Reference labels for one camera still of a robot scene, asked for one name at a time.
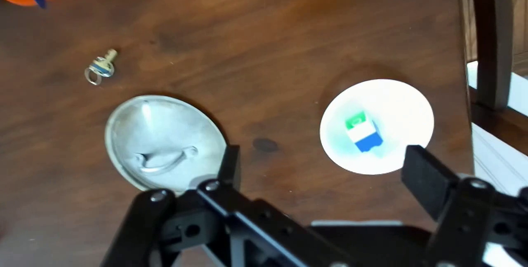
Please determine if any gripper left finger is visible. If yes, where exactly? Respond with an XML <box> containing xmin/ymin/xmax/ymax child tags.
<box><xmin>100</xmin><ymin>145</ymin><xmax>356</xmax><ymax>267</ymax></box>

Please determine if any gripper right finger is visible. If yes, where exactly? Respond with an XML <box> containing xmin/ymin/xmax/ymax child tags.
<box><xmin>401</xmin><ymin>145</ymin><xmax>528</xmax><ymax>267</ymax></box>

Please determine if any silver metal pot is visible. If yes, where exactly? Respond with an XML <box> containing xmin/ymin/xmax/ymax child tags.
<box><xmin>105</xmin><ymin>95</ymin><xmax>228</xmax><ymax>194</ymax></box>

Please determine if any white bowl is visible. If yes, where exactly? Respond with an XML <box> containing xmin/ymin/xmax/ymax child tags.
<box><xmin>319</xmin><ymin>79</ymin><xmax>435</xmax><ymax>176</ymax></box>

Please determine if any pale block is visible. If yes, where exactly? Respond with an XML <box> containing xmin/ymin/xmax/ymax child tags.
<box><xmin>347</xmin><ymin>121</ymin><xmax>378</xmax><ymax>144</ymax></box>

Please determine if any dark wooden chair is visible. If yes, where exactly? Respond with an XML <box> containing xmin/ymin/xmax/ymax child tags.
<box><xmin>468</xmin><ymin>0</ymin><xmax>528</xmax><ymax>157</ymax></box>

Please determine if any key with ring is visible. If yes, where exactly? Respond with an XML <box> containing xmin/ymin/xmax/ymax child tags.
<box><xmin>84</xmin><ymin>49</ymin><xmax>118</xmax><ymax>86</ymax></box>

